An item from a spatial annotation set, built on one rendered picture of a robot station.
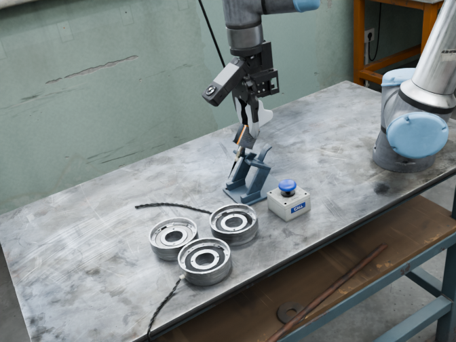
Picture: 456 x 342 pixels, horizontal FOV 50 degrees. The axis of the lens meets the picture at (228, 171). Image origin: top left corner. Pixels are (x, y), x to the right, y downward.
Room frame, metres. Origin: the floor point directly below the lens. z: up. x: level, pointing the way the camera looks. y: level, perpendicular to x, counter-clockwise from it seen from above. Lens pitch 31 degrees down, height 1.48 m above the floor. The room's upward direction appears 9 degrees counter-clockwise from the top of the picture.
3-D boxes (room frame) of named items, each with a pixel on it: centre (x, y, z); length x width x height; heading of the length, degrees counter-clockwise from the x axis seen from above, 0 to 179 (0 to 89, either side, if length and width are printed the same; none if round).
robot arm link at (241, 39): (1.02, -0.08, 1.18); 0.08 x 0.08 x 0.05
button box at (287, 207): (0.91, -0.13, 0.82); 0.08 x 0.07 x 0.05; 116
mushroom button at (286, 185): (0.91, -0.13, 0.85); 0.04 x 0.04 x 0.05
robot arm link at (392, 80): (1.05, -0.45, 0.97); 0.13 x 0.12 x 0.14; 165
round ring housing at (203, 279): (0.75, 0.07, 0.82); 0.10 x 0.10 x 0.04
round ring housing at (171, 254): (0.84, 0.14, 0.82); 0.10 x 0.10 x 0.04
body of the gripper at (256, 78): (1.02, -0.09, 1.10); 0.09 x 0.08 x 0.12; 114
